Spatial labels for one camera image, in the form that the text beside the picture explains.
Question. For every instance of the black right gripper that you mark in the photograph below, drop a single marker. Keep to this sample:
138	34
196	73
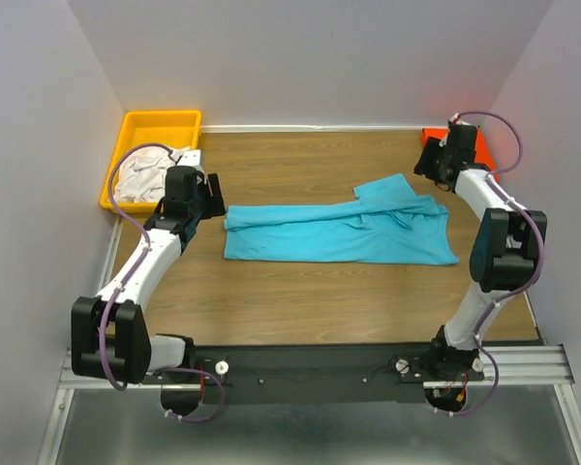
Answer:
431	148

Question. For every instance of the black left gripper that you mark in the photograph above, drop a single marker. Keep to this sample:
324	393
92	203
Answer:
216	204

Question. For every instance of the cyan blue t-shirt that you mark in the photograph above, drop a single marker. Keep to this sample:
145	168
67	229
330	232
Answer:
386	223

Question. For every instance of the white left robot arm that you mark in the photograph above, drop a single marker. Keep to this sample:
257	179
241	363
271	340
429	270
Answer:
109	337

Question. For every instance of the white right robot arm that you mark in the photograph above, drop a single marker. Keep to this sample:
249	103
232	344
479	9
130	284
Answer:
506	258

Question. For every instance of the folded orange t-shirt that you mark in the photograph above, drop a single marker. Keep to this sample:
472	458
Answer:
483	158

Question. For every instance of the crumpled white t-shirt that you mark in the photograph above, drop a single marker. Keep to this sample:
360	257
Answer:
141	177

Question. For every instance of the yellow plastic bin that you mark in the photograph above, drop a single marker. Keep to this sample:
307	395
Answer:
176	128

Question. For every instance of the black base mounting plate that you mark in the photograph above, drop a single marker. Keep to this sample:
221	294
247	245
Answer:
309	374

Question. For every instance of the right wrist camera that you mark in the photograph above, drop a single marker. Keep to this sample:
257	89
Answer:
460	144

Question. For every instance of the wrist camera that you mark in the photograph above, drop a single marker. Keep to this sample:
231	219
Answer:
460	144
189	158

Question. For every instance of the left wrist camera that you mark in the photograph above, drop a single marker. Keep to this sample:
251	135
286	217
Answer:
189	158

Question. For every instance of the aluminium extrusion rail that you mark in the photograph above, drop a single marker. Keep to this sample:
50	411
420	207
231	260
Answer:
518	366

